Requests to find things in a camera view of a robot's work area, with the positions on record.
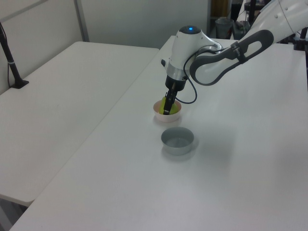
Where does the white side table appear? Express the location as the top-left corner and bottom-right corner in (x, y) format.
(0, 41), (161, 207)

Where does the black upright pole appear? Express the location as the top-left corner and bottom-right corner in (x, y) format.
(247, 0), (257, 30)

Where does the black pole stand with clamp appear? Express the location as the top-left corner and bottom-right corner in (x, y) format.
(0, 21), (30, 90)

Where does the grey waste bin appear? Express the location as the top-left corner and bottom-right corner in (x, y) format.
(215, 17), (234, 39)

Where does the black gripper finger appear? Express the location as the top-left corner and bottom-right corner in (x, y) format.
(163, 89), (179, 116)

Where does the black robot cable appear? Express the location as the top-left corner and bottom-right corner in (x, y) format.
(176, 51), (198, 104)

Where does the grey bowl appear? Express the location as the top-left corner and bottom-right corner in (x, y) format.
(160, 127), (194, 156)

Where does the pink bowl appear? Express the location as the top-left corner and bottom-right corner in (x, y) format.
(153, 100), (182, 122)

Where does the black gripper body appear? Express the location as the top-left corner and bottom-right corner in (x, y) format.
(165, 75), (187, 92)

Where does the green pear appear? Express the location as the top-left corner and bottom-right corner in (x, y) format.
(159, 96), (180, 115)

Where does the grey partition post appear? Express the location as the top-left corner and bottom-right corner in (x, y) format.
(74, 0), (90, 43)

